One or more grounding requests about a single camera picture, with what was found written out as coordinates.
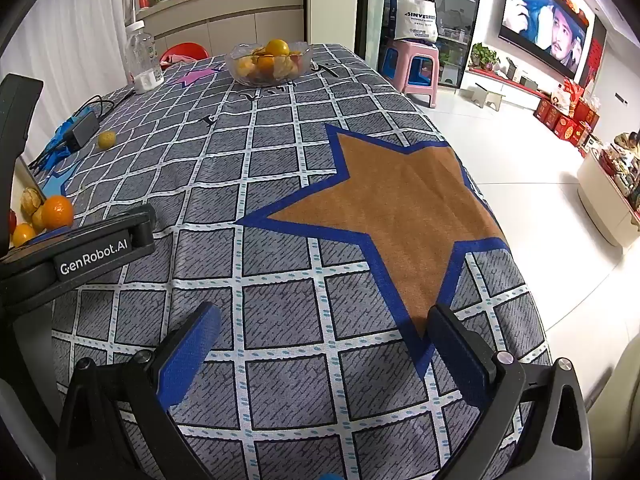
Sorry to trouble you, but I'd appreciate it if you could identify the pile of snack packets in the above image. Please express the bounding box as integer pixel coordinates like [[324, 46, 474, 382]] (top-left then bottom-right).
[[597, 132, 640, 211]]

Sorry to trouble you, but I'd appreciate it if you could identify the grey checked star tablecloth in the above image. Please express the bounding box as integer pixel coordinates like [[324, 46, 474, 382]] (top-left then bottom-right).
[[10, 42, 551, 480]]

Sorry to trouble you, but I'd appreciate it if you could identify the white coffee table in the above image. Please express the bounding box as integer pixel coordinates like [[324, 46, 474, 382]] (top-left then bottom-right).
[[577, 147, 640, 248]]

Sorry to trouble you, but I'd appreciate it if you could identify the heap of peeled citrus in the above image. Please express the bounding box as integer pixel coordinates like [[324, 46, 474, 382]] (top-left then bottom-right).
[[234, 52, 303, 83]]

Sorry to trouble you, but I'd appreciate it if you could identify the white cardboard box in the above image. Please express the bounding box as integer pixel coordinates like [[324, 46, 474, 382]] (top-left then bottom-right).
[[10, 156, 47, 221]]

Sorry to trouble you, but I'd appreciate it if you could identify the small white step stool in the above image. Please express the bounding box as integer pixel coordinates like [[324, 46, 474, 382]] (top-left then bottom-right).
[[472, 82, 506, 111]]

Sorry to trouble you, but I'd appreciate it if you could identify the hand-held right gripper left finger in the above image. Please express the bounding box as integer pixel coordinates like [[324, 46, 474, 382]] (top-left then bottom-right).
[[56, 301, 222, 480]]

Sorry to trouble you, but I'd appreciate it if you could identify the stack of red gift boxes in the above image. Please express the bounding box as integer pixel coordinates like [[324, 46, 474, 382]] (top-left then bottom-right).
[[532, 77, 601, 148]]

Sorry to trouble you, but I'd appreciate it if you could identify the pink plastic stool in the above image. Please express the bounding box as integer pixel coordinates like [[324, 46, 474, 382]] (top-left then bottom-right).
[[382, 40, 441, 108]]

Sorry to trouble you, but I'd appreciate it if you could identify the wall television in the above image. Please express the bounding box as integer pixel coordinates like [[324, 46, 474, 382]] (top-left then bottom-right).
[[498, 0, 598, 86]]

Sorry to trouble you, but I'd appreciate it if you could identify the white tote bag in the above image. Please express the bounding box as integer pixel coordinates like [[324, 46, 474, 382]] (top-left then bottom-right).
[[390, 0, 440, 43]]

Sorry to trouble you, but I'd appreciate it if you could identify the blue glove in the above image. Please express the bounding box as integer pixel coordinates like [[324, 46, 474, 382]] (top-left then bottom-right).
[[37, 117, 81, 168]]

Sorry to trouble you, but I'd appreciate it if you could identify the black cable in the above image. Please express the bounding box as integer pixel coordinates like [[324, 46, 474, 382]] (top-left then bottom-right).
[[27, 91, 136, 171]]

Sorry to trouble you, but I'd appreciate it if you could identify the black power adapter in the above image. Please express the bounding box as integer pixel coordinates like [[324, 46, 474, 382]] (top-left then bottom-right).
[[65, 110, 101, 151]]

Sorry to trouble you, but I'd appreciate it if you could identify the white curtain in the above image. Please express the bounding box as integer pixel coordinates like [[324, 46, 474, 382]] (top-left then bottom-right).
[[0, 0, 136, 161]]

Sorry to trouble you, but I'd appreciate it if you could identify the cream sofa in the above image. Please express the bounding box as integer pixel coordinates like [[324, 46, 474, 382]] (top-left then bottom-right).
[[585, 335, 640, 480]]

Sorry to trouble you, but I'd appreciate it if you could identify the small orange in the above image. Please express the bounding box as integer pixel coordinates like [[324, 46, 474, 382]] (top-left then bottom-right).
[[11, 223, 37, 247]]

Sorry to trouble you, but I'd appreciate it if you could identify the clear plastic bottle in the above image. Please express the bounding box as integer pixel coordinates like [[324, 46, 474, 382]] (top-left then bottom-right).
[[125, 20, 165, 95]]

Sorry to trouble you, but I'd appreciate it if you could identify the blue plastic stool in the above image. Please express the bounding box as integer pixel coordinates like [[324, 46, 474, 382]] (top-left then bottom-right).
[[381, 47, 433, 88]]

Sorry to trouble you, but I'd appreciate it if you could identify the large orange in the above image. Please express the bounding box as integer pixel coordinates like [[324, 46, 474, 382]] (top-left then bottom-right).
[[41, 195, 75, 230]]

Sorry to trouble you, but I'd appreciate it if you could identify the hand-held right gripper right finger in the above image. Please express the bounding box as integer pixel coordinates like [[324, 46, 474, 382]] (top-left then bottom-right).
[[426, 303, 593, 480]]

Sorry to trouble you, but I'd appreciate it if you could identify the clear glass bowl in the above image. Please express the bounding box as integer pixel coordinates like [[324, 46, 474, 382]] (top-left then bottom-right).
[[224, 41, 312, 87]]

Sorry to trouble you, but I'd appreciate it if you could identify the potted green plant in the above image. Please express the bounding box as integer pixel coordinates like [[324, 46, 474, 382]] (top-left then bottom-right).
[[470, 42, 501, 72]]

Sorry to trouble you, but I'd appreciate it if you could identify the red topped television console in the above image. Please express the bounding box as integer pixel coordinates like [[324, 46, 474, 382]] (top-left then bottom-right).
[[462, 67, 551, 111]]

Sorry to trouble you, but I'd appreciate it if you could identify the red plastic chair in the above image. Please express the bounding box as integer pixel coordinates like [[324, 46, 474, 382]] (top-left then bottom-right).
[[160, 42, 210, 68]]

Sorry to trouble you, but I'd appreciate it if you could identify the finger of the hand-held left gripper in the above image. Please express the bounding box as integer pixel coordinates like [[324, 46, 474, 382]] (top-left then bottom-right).
[[50, 204, 157, 261]]

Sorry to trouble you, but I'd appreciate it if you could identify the white sideboard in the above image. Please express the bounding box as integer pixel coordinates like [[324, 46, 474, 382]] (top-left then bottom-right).
[[132, 0, 308, 58]]

